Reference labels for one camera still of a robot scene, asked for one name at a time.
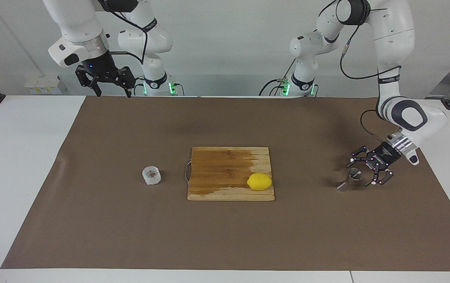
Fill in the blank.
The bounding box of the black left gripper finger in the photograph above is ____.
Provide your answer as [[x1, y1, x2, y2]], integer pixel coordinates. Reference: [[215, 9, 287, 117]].
[[346, 145, 375, 166], [364, 167, 394, 187]]

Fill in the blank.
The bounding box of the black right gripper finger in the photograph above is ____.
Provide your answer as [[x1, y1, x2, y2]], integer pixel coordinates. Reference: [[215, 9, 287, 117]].
[[116, 66, 136, 98], [75, 65, 103, 97]]

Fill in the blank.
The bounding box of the steel jigger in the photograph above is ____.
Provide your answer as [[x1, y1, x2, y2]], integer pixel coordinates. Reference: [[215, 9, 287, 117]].
[[336, 168, 362, 193]]

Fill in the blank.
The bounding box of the small clear glass cup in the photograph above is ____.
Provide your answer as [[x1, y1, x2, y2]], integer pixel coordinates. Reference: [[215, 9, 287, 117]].
[[142, 165, 162, 186]]

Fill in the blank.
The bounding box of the white socket box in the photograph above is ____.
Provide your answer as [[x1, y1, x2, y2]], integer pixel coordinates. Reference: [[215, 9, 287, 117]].
[[24, 76, 67, 95]]

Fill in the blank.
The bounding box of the yellow lemon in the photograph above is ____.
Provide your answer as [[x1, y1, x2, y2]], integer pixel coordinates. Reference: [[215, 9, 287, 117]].
[[247, 173, 273, 191]]

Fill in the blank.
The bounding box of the wooden cutting board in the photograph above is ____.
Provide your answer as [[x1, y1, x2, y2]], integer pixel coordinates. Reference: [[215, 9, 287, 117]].
[[184, 147, 275, 202]]

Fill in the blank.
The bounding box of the brown table mat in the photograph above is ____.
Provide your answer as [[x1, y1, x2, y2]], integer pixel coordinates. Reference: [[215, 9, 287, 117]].
[[2, 96, 450, 272]]

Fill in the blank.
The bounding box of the black base cable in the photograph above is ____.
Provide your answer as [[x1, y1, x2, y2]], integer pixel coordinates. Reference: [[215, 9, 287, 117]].
[[259, 61, 297, 96], [133, 77, 147, 96]]

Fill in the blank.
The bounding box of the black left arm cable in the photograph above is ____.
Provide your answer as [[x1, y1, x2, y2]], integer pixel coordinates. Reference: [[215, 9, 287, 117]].
[[317, 0, 402, 144]]

